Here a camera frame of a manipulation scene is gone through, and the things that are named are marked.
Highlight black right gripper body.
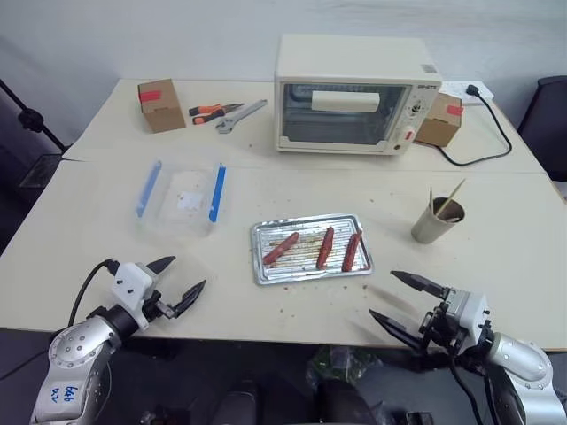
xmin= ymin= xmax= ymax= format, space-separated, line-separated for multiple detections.
xmin=418 ymin=286 xmax=467 ymax=356

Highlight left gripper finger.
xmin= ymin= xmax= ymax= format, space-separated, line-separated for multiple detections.
xmin=145 ymin=255 xmax=177 ymax=278
xmin=169 ymin=279 xmax=207 ymax=319

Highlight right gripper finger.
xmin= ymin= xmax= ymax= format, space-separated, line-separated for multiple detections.
xmin=368 ymin=308 xmax=425 ymax=354
xmin=390 ymin=270 xmax=447 ymax=299

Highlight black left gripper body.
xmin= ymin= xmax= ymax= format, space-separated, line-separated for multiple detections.
xmin=141 ymin=270 xmax=178 ymax=322

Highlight thin pale wooden stick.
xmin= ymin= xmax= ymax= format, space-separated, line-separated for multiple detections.
xmin=435 ymin=178 xmax=467 ymax=219

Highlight beige paper cup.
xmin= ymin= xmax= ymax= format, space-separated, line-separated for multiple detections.
xmin=410 ymin=197 xmax=467 ymax=244

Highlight green plastic bag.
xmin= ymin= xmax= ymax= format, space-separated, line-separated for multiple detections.
xmin=305 ymin=347 xmax=383 ymax=387

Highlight clear container blue clips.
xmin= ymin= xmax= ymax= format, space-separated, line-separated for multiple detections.
xmin=134 ymin=159 xmax=228 ymax=238

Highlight red sausage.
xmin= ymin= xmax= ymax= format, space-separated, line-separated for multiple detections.
xmin=315 ymin=227 xmax=335 ymax=270
xmin=341 ymin=229 xmax=363 ymax=273
xmin=261 ymin=231 xmax=300 ymax=266

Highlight silver foil baking tray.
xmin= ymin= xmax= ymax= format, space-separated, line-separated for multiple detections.
xmin=250 ymin=213 xmax=376 ymax=287

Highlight dark rounded shape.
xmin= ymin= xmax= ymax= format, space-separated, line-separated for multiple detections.
xmin=220 ymin=379 xmax=259 ymax=425

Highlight tall cardboard box red tape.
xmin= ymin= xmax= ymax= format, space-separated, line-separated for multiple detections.
xmin=136 ymin=78 xmax=187 ymax=134

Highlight dark square floor plate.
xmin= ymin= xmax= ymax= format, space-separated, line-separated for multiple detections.
xmin=19 ymin=154 xmax=62 ymax=188

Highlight flat cardboard box red tape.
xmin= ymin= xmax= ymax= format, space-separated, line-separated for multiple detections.
xmin=414 ymin=91 xmax=465 ymax=149

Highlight orange black pliers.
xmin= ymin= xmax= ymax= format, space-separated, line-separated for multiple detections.
xmin=188 ymin=103 xmax=245 ymax=126

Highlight silver adjustable wrench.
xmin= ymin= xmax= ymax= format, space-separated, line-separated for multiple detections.
xmin=215 ymin=98 xmax=268 ymax=135

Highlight black tripod stand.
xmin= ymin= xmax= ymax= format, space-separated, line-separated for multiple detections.
xmin=0 ymin=78 xmax=74 ymax=156

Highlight dark chair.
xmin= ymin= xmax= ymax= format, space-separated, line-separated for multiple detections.
xmin=517 ymin=74 xmax=567 ymax=182

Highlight cream toaster oven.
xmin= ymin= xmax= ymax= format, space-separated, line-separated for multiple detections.
xmin=273 ymin=34 xmax=444 ymax=156

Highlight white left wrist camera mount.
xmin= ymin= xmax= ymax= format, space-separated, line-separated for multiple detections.
xmin=109 ymin=261 xmax=163 ymax=331

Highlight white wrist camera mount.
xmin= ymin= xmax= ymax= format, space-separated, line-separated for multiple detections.
xmin=444 ymin=287 xmax=491 ymax=341
xmin=109 ymin=261 xmax=163 ymax=331

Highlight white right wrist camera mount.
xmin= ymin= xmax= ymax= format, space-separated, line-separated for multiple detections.
xmin=444 ymin=287 xmax=491 ymax=341

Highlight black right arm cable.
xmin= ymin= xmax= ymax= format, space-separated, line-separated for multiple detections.
xmin=445 ymin=344 xmax=488 ymax=425

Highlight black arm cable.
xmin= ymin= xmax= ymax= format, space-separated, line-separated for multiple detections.
xmin=67 ymin=259 xmax=120 ymax=328
xmin=445 ymin=344 xmax=488 ymax=425

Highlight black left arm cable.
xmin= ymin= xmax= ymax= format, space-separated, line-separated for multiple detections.
xmin=67 ymin=259 xmax=120 ymax=328

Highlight black oven power cable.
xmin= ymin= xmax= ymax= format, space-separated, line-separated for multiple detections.
xmin=438 ymin=83 xmax=514 ymax=167

